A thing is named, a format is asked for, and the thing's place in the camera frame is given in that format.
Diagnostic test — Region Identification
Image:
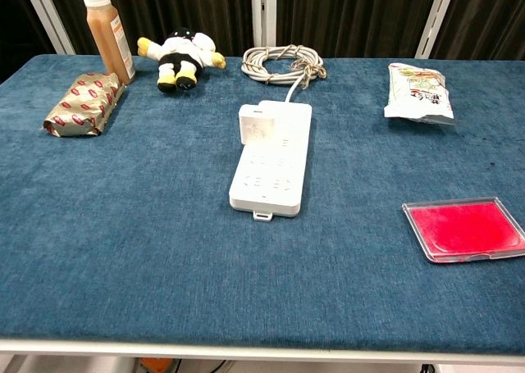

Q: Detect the white power strip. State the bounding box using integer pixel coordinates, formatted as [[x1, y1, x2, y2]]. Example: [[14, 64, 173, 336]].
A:
[[228, 100, 313, 222]]

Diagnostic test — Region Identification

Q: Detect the white plug adapter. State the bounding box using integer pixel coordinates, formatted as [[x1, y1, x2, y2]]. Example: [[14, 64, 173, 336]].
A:
[[238, 104, 276, 146]]

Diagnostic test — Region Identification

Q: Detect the blue table cloth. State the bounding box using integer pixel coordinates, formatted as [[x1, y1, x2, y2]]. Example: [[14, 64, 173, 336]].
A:
[[0, 53, 525, 352]]

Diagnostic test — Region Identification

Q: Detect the black white yellow plush toy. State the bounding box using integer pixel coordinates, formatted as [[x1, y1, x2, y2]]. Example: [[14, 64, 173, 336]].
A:
[[136, 27, 227, 94]]

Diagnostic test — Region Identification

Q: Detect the white printed snack bag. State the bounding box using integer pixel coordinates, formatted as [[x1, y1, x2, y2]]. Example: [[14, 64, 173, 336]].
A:
[[383, 62, 460, 127]]

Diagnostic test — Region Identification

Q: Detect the dark pleated curtain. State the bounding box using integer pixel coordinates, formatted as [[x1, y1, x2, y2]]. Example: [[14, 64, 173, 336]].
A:
[[0, 0, 525, 83]]

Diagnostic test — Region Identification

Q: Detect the gold foil snack package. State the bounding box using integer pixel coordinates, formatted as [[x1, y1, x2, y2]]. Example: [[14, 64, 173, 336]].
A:
[[40, 71, 127, 138]]

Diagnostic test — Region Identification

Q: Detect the red ink pad clear case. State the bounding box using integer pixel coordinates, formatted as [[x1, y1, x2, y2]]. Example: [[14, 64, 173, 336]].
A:
[[401, 196, 525, 264]]

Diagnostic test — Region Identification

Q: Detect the orange juice bottle white cap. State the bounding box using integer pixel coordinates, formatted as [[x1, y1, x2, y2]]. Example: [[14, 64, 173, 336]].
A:
[[81, 0, 137, 86]]

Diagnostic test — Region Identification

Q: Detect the orange object under table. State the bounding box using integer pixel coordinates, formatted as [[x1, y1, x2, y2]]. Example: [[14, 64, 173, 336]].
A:
[[137, 357, 176, 373]]

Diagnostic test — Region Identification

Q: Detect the coiled white power cable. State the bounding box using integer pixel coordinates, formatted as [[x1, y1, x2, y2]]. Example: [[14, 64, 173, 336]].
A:
[[240, 43, 328, 102]]

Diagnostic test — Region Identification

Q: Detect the white upright frame post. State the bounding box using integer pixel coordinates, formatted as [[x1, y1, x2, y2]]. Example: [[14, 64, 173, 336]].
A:
[[250, 0, 278, 48]]

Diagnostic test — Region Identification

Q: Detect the white slanted frame post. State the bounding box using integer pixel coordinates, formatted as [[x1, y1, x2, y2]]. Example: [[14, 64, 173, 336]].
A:
[[19, 0, 77, 55], [414, 0, 459, 59]]

